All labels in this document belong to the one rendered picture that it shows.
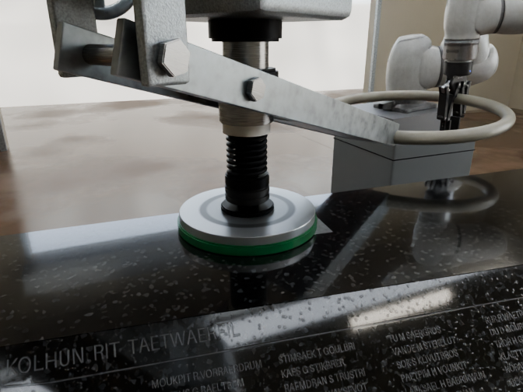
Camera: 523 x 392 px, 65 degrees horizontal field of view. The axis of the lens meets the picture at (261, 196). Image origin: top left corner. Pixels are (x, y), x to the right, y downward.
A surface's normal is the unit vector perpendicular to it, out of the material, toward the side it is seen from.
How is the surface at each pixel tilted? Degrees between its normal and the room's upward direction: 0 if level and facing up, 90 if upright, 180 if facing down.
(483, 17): 95
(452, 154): 90
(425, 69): 91
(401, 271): 0
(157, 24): 90
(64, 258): 0
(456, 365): 45
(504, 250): 0
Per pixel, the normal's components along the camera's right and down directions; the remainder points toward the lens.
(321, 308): 0.18, -0.42
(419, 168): 0.39, 0.33
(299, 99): 0.77, 0.22
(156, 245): 0.00, -0.93
